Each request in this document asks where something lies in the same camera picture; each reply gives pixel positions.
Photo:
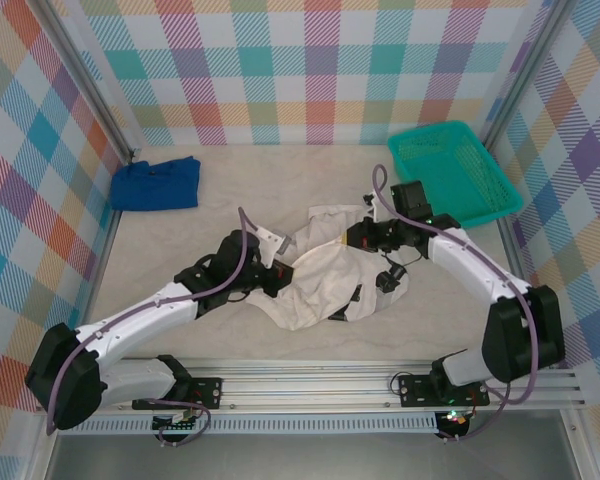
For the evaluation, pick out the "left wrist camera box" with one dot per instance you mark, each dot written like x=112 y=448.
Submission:
x=283 y=245

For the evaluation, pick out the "teal plastic basket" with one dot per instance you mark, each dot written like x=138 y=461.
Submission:
x=460 y=165

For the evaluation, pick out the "white printed t-shirt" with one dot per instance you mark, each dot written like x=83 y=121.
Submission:
x=320 y=280

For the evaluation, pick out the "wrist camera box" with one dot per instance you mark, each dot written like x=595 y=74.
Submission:
x=283 y=245
x=373 y=205

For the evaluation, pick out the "aluminium frame post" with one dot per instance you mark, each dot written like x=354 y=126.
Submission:
x=525 y=70
x=87 y=80

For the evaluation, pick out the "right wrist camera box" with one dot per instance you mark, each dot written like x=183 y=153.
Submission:
x=373 y=205

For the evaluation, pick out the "blue t-shirt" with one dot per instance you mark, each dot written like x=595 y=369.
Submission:
x=155 y=185

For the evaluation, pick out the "small controller circuit board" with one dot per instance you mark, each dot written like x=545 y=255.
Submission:
x=454 y=419
x=177 y=425

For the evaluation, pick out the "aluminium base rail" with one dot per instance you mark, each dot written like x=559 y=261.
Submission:
x=305 y=385

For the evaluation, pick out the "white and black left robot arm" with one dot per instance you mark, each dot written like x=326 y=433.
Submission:
x=130 y=320

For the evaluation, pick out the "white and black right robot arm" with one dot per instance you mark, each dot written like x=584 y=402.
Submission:
x=470 y=260

